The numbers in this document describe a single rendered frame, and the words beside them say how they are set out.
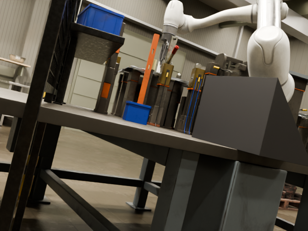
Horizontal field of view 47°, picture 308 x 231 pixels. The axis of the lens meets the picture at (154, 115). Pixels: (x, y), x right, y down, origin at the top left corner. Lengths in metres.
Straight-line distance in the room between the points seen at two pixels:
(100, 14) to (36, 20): 6.87
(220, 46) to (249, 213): 10.25
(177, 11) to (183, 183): 1.22
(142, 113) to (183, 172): 0.49
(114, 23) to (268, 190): 0.97
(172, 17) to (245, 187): 1.17
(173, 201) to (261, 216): 0.41
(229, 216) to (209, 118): 0.40
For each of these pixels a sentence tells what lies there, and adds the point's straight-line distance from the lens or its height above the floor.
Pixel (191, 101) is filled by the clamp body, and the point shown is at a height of 0.88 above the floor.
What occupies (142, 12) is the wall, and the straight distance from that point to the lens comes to 9.91.
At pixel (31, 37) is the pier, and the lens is 8.42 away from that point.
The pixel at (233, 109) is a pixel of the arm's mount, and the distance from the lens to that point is 1.38.
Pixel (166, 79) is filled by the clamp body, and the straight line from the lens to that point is 1.96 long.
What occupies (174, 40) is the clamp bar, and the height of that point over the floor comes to 1.19.
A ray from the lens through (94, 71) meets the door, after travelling 9.12.
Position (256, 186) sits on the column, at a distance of 1.43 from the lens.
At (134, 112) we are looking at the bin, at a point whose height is 0.74.
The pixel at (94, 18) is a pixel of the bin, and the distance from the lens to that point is 1.63.
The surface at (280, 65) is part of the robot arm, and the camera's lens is 1.44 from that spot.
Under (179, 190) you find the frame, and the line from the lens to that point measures 1.25.
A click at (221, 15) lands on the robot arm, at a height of 1.40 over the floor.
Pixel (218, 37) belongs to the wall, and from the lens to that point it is 11.49.
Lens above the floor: 0.73
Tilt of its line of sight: 1 degrees up
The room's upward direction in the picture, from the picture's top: 14 degrees clockwise
